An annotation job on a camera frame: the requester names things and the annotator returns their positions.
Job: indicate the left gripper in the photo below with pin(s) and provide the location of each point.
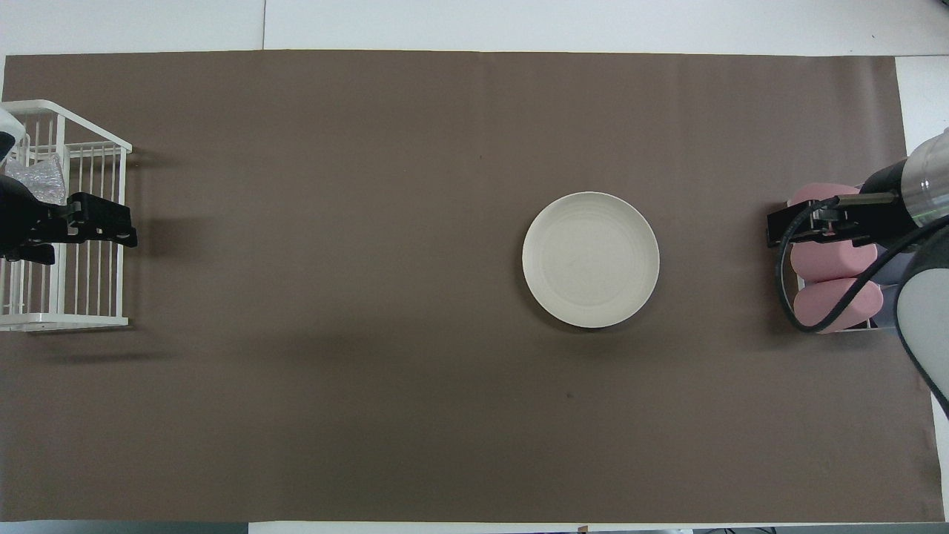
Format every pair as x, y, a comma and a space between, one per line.
16, 215

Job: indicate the clear plastic cup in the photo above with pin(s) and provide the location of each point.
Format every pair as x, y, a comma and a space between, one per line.
41, 179

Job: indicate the pink sponge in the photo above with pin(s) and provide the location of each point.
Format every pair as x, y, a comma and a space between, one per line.
830, 263
812, 194
823, 304

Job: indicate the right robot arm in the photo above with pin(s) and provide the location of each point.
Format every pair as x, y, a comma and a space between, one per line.
927, 304

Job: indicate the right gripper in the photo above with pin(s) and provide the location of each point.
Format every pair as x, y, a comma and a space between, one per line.
886, 208

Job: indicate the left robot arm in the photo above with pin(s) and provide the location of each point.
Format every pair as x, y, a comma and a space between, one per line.
4, 124

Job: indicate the white round plate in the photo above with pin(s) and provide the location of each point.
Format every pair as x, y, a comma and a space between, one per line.
590, 259

